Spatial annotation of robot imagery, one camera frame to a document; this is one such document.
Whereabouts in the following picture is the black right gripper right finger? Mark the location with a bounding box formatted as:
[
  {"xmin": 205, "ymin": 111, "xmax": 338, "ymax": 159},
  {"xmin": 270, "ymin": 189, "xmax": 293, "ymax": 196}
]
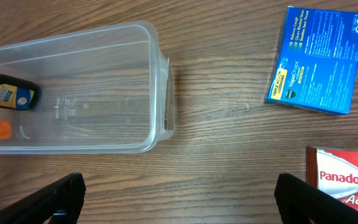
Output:
[{"xmin": 274, "ymin": 173, "xmax": 358, "ymax": 224}]

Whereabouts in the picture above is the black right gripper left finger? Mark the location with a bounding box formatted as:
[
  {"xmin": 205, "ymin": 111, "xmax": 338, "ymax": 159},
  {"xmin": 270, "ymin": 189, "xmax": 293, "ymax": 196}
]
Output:
[{"xmin": 0, "ymin": 172, "xmax": 86, "ymax": 224}]

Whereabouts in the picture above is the dark bottle with white cap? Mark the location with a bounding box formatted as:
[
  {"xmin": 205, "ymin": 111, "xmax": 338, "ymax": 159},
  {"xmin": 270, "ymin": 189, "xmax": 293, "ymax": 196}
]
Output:
[{"xmin": 0, "ymin": 74, "xmax": 40, "ymax": 111}]

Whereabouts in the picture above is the blue lozenge box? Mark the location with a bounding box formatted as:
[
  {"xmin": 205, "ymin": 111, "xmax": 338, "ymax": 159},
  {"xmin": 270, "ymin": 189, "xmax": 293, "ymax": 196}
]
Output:
[{"xmin": 264, "ymin": 6, "xmax": 358, "ymax": 115}]

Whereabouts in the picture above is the clear plastic container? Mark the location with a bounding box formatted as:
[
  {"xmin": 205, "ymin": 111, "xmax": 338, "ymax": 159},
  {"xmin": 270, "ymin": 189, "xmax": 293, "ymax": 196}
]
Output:
[{"xmin": 0, "ymin": 21, "xmax": 175, "ymax": 154}]

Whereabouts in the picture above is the red Panadol box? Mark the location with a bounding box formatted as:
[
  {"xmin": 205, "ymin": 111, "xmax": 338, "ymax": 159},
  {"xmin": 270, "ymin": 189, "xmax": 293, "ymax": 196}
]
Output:
[{"xmin": 306, "ymin": 146, "xmax": 358, "ymax": 211}]

